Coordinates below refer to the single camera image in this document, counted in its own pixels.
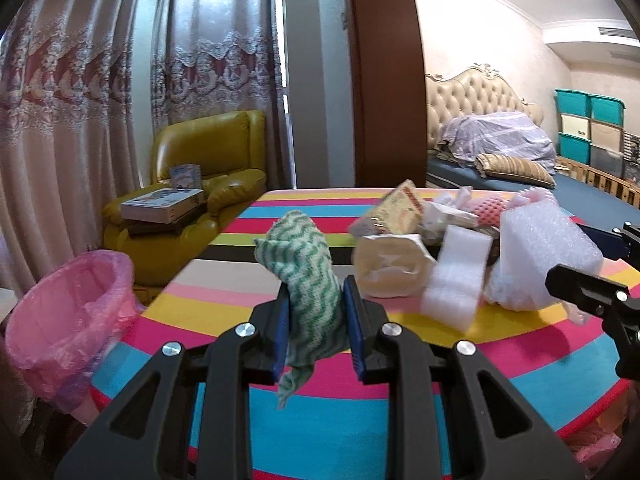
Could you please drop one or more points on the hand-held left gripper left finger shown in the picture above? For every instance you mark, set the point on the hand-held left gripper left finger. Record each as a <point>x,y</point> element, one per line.
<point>281,345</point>

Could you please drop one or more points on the beige tufted headboard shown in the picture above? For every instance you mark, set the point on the beige tufted headboard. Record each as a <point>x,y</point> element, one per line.
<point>470,95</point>

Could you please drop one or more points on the ceiling air vent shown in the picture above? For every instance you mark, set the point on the ceiling air vent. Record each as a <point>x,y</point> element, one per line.
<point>620,31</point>

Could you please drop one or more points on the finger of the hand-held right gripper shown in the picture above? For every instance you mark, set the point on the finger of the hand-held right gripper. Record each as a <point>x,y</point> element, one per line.
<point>607,245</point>
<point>585,287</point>

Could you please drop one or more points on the pink foam fruit net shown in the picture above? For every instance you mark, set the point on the pink foam fruit net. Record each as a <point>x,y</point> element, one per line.
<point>492,212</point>

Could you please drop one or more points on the pink lined trash bin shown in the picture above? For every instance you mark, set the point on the pink lined trash bin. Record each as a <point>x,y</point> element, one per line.
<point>65,310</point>

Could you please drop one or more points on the white foam sheet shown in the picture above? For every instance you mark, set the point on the white foam sheet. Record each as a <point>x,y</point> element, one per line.
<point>457,275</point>

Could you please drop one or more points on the striped colourful tablecloth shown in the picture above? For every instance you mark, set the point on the striped colourful tablecloth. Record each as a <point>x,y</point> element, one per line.
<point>225,280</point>

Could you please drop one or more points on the stack of plastic storage boxes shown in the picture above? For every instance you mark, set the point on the stack of plastic storage boxes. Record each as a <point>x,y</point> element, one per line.
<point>590,130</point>

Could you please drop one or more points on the yellow snack packet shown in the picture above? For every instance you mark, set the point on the yellow snack packet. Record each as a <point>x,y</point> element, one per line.
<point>400,207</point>

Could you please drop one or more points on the pink plastic bag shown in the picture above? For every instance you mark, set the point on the pink plastic bag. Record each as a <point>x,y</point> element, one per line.
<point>597,447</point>

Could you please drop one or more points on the dark flat box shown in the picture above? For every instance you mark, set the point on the dark flat box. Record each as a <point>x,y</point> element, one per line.
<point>165,226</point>

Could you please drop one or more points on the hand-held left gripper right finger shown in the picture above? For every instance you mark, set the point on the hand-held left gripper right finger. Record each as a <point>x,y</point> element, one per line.
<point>356,350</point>

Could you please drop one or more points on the grey folded quilt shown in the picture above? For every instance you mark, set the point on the grey folded quilt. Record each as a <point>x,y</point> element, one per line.
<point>500,135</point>

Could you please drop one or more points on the blue bed mattress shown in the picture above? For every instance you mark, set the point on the blue bed mattress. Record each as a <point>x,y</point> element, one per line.
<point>580,195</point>

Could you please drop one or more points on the brown wooden door frame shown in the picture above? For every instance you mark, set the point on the brown wooden door frame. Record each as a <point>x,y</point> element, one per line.
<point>387,85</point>

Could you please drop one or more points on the pale pink foam net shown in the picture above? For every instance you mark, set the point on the pale pink foam net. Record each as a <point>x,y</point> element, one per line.
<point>532,196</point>

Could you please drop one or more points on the small blue box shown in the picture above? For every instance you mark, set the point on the small blue box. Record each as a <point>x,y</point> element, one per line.
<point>185,176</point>

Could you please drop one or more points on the narrow lace patterned curtain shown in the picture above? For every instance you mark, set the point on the narrow lace patterned curtain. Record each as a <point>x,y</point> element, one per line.
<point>220,60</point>

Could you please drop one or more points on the wide lace patterned curtain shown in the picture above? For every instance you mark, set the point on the wide lace patterned curtain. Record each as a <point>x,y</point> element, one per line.
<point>65,110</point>

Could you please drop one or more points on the green white wavy cloth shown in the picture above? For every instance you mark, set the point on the green white wavy cloth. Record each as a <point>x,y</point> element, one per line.
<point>305,270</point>

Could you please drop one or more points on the white flat box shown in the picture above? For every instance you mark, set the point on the white flat box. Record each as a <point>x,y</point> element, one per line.
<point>160,202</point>

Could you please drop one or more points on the white bubble wrap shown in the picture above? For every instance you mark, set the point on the white bubble wrap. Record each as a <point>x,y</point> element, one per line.
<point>545,245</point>

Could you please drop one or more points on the yellow leather armchair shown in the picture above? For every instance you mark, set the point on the yellow leather armchair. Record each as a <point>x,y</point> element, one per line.
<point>210,140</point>

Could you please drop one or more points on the wooden bed rail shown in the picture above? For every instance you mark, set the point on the wooden bed rail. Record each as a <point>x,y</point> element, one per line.
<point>605,180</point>

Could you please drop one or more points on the crumpled white plastic wrapper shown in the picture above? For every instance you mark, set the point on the crumpled white plastic wrapper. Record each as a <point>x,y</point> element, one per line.
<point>450,217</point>

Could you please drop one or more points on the round packaged bread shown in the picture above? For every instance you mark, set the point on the round packaged bread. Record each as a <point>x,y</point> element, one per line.
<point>390,265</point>

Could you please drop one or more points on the striped brown pillow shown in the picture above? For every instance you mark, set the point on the striped brown pillow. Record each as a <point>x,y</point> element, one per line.
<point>515,170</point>

